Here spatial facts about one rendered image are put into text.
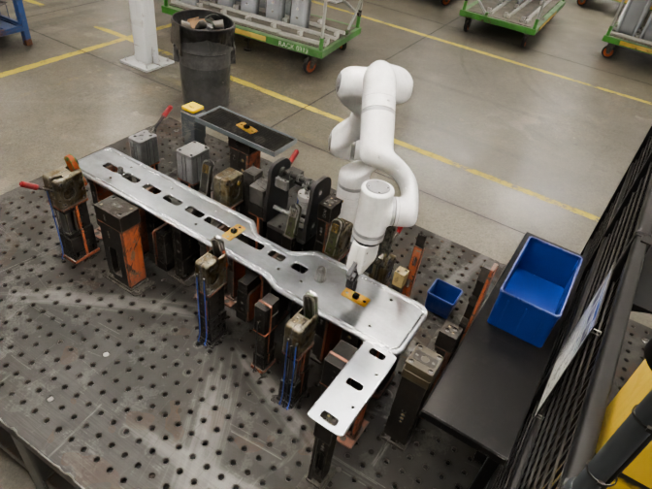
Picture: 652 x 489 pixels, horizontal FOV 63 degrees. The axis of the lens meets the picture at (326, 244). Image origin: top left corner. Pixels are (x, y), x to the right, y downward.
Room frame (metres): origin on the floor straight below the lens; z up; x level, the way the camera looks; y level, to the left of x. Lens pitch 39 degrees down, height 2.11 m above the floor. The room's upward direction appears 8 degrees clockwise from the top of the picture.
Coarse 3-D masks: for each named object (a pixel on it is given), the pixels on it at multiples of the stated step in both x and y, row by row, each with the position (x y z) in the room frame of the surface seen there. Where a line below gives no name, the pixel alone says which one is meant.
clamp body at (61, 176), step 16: (48, 176) 1.41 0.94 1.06; (64, 176) 1.43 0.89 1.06; (80, 176) 1.46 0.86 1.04; (48, 192) 1.40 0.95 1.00; (64, 192) 1.40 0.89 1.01; (80, 192) 1.45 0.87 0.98; (64, 208) 1.39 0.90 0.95; (80, 208) 1.45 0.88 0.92; (64, 224) 1.41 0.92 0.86; (80, 224) 1.43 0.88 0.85; (64, 240) 1.41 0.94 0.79; (80, 240) 1.42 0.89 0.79; (64, 256) 1.41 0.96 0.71; (80, 256) 1.40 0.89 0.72
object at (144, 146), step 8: (136, 136) 1.75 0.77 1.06; (144, 136) 1.75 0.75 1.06; (152, 136) 1.76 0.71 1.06; (136, 144) 1.71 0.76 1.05; (144, 144) 1.72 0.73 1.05; (152, 144) 1.76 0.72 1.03; (136, 152) 1.72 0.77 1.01; (144, 152) 1.72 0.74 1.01; (152, 152) 1.75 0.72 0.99; (144, 160) 1.71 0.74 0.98; (152, 160) 1.75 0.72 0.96; (152, 168) 1.75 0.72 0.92
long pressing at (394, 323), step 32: (96, 160) 1.63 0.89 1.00; (128, 160) 1.67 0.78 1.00; (128, 192) 1.47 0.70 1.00; (160, 192) 1.50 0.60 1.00; (192, 192) 1.52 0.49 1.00; (192, 224) 1.35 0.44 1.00; (224, 224) 1.38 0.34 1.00; (256, 256) 1.24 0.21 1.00; (288, 256) 1.26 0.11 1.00; (320, 256) 1.28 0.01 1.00; (288, 288) 1.12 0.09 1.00; (320, 288) 1.14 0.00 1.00; (384, 288) 1.18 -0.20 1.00; (352, 320) 1.03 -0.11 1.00; (384, 320) 1.05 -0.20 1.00; (416, 320) 1.07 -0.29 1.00
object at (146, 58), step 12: (132, 0) 4.83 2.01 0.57; (144, 0) 4.82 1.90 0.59; (132, 12) 4.84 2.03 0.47; (144, 12) 4.81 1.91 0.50; (132, 24) 4.85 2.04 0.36; (144, 24) 4.80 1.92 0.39; (144, 36) 4.79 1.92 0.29; (156, 36) 4.92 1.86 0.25; (144, 48) 4.80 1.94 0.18; (156, 48) 4.91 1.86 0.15; (120, 60) 4.80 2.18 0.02; (132, 60) 4.84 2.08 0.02; (144, 60) 4.80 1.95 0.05; (156, 60) 4.83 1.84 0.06; (168, 60) 4.94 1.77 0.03
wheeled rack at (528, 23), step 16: (480, 0) 7.92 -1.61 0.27; (496, 0) 8.02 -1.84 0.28; (512, 0) 8.16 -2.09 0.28; (528, 0) 8.13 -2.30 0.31; (544, 0) 6.93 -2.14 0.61; (560, 0) 8.60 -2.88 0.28; (480, 16) 7.19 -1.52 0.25; (496, 16) 7.19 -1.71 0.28; (512, 16) 7.30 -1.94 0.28; (528, 16) 7.28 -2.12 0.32; (544, 16) 7.56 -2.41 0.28; (528, 32) 6.93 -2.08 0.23
